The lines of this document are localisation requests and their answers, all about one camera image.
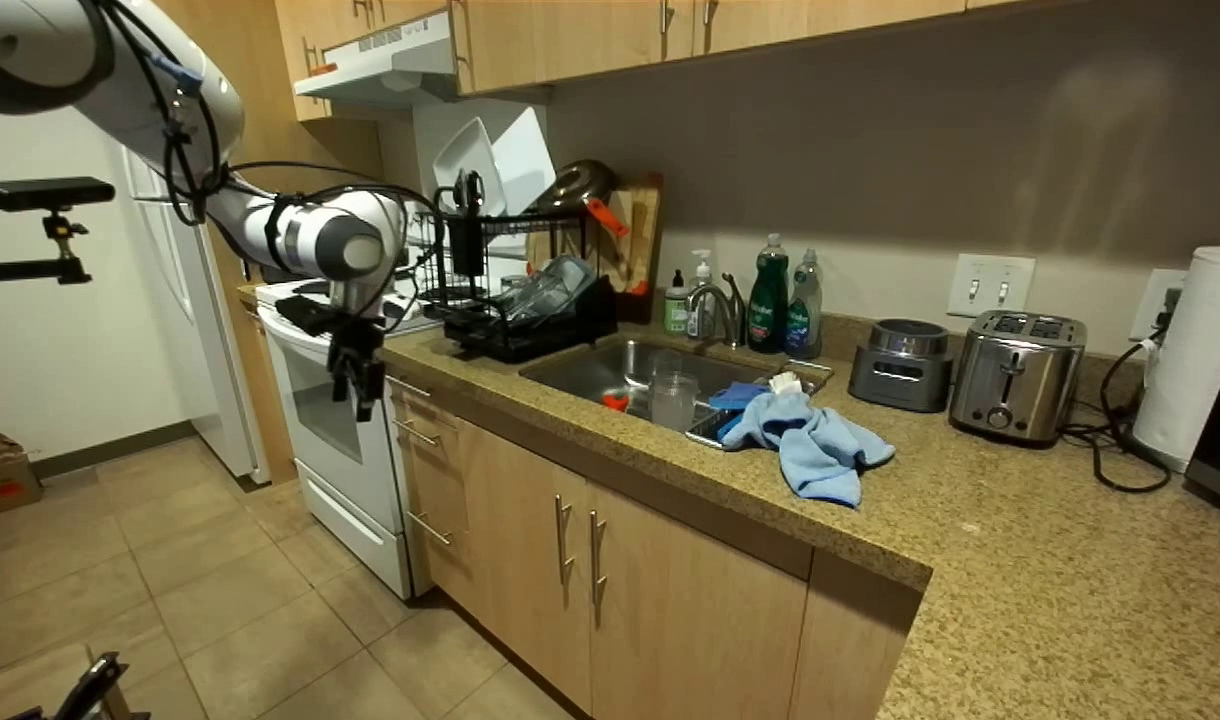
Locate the stainless steel toaster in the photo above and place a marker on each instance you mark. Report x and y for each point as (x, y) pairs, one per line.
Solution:
(1013, 383)

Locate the white light switch plate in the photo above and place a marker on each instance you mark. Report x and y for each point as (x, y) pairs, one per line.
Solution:
(989, 285)

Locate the blue cloth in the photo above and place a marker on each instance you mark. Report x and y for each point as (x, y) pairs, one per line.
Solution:
(801, 441)

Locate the clear blue soap bottle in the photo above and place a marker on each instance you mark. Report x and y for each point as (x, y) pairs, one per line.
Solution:
(805, 313)

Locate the white sponge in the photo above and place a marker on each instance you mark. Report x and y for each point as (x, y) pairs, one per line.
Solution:
(784, 383)

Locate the steel kitchen sink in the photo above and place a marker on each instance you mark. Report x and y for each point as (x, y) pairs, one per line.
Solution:
(611, 364)

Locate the clear drinking glass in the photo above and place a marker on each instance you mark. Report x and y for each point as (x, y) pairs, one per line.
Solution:
(674, 402)

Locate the steel sink faucet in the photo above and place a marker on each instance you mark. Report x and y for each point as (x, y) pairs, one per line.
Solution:
(727, 319)

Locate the small white bottle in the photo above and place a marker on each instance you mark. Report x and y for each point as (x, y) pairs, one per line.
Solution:
(677, 313)

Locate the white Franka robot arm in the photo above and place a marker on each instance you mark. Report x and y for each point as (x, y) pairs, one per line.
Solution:
(313, 232)

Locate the clear glass container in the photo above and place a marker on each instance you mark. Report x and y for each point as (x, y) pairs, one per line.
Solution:
(549, 285)

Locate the dark steel pan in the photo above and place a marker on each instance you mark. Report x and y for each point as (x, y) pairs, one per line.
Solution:
(572, 186)

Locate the white refrigerator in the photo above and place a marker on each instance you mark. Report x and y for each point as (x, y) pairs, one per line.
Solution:
(195, 362)

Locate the white electric stove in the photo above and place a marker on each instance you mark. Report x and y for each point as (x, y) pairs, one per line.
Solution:
(341, 483)

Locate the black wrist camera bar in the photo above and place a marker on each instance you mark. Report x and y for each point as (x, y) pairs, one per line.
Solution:
(308, 313)

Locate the small silver container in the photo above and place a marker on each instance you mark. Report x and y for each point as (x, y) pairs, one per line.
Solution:
(902, 364)

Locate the white range hood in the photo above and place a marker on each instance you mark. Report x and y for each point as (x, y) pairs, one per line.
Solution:
(383, 63)

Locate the white paper towel roll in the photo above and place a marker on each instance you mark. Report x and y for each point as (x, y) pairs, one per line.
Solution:
(1188, 362)

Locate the wooden cutting board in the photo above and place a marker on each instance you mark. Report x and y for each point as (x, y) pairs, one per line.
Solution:
(640, 247)

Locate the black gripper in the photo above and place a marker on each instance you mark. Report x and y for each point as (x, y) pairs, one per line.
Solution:
(353, 341)

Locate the green dish soap bottle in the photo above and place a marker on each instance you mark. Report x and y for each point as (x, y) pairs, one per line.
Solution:
(771, 301)

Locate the clear soap dispenser bottle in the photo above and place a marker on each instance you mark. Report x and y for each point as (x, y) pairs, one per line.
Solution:
(701, 301)

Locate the black camera on stand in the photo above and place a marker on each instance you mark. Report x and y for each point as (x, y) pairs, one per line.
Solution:
(42, 192)

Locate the wooden drawer stack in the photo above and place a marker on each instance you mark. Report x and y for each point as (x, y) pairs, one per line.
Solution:
(430, 492)

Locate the black clamp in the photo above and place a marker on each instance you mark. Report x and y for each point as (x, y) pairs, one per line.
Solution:
(90, 686)

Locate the small red sink item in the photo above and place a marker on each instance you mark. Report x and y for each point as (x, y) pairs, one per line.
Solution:
(615, 398)

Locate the orange spatula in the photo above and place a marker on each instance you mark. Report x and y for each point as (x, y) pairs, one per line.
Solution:
(611, 222)

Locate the white wall outlet plate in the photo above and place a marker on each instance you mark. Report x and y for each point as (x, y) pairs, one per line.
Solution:
(1148, 285)

